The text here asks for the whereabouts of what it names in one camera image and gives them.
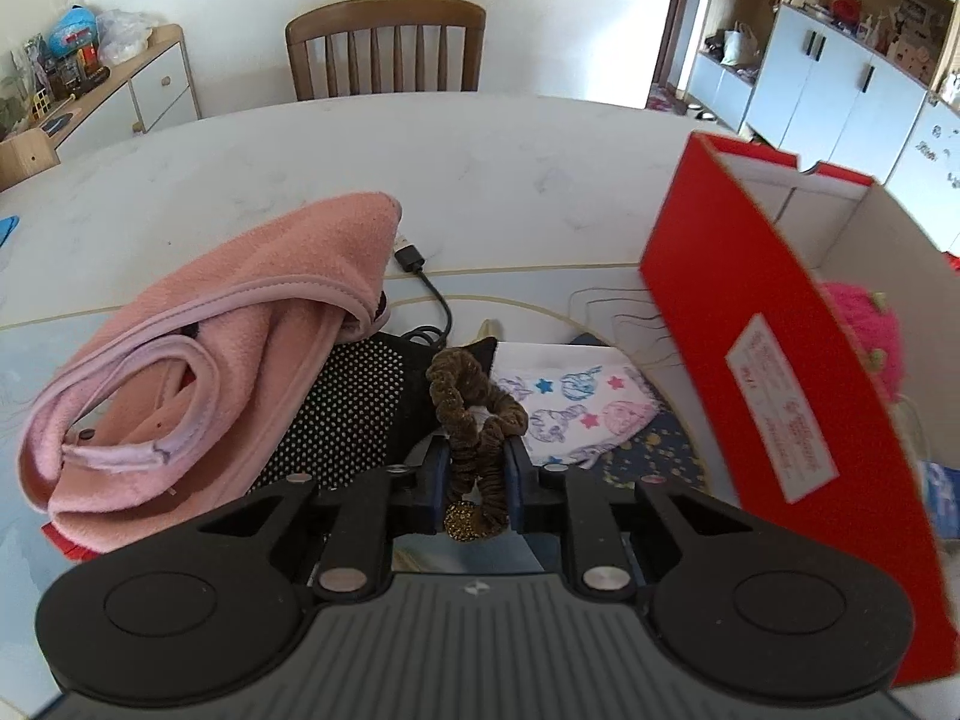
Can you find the pink strawberry plush toy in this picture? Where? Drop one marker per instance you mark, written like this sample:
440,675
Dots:
862,322

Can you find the clear plastic bag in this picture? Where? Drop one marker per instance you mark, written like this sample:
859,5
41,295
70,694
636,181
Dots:
124,34

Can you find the white tote bag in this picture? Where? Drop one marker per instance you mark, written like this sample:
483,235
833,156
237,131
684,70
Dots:
742,49

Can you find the blue globe toy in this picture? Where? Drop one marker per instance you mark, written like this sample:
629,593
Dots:
75,26

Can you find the brown door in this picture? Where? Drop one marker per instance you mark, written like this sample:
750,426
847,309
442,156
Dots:
679,30

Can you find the red knotted cloth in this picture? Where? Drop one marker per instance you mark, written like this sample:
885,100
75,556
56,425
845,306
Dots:
67,544

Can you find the red patterned rug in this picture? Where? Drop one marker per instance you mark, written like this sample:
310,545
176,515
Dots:
664,99

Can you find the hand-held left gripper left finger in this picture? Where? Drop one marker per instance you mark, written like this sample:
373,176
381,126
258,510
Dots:
441,487

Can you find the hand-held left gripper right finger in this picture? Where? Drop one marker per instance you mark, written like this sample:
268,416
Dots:
514,487

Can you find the black dotted sock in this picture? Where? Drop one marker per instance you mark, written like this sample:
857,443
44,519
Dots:
345,405

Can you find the red cardboard shoe box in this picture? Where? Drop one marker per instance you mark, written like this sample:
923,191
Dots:
720,292

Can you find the row of shoes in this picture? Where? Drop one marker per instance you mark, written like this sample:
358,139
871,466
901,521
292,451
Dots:
701,112

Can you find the red teapot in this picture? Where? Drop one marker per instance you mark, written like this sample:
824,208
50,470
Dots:
847,7

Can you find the white wooden sideboard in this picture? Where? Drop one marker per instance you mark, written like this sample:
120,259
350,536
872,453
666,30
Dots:
161,90

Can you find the wooden dining chair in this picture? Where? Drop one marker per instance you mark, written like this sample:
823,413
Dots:
382,11

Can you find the white blue carton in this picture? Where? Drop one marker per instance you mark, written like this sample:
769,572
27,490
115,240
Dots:
941,496

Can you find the white refrigerator with magnets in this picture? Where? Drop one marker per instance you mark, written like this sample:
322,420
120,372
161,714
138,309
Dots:
934,157

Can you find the brown velvet scrunchie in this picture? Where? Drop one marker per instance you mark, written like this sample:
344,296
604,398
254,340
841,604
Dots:
448,384

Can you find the blue rubber glove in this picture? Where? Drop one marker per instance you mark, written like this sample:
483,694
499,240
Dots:
4,229

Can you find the wooden desk organiser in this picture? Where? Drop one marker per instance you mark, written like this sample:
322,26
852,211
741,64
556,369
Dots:
26,161

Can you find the star print cloth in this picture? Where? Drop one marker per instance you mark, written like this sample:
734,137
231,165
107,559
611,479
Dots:
570,405

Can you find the pink fleece garment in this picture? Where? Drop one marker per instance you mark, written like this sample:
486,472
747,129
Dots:
262,270

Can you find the white wooden wall cabinet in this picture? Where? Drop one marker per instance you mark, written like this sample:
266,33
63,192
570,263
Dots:
825,90

